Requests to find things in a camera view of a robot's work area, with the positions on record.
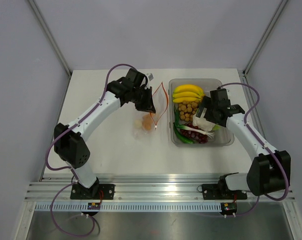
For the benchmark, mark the clear plastic food bin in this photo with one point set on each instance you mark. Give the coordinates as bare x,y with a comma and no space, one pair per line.
223,137

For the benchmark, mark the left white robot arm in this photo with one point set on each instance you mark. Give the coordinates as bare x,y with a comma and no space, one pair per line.
70,139

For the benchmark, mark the brown longan cluster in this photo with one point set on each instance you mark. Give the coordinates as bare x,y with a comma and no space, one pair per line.
187,110

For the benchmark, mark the left frame post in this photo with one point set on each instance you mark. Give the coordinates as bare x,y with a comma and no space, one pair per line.
49,36

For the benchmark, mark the white slotted cable duct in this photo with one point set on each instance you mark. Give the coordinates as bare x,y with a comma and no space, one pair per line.
204,207

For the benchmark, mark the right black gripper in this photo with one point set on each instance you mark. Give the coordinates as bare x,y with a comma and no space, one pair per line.
206,102

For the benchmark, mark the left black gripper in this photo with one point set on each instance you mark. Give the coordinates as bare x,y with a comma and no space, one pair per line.
147,106

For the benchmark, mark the clear zip top bag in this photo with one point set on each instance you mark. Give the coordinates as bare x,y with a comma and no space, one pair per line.
161,101

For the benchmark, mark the right small circuit board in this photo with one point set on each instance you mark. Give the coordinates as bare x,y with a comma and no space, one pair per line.
229,207

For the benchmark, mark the small circuit board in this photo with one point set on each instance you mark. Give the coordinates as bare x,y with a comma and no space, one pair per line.
229,207
94,206

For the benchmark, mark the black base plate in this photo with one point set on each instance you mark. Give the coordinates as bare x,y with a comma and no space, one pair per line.
98,191
220,191

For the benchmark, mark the aluminium rail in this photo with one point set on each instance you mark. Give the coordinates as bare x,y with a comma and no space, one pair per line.
128,188

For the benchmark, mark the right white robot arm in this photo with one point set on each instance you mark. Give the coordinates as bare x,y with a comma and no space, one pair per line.
270,171

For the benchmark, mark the left small circuit board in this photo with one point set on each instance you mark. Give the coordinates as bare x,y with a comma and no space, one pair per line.
94,206

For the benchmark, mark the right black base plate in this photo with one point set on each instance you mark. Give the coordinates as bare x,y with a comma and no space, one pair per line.
220,191

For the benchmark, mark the white cauliflower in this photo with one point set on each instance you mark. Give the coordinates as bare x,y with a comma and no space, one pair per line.
202,123

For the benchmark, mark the right frame post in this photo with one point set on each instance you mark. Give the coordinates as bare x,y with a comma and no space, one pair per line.
266,35

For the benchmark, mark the yellow banana bunch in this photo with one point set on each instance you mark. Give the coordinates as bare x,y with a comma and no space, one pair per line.
187,93

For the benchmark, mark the frame post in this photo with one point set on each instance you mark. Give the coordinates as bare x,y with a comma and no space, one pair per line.
266,35
49,36

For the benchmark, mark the orange yellow pepper cluster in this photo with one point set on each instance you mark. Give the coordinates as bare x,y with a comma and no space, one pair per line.
145,122

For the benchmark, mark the red grape bunch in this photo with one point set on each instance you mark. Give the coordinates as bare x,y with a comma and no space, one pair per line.
195,136

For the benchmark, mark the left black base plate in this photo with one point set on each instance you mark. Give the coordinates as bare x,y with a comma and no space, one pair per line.
98,191

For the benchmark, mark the green chili pepper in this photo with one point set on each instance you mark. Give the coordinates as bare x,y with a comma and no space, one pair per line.
182,138

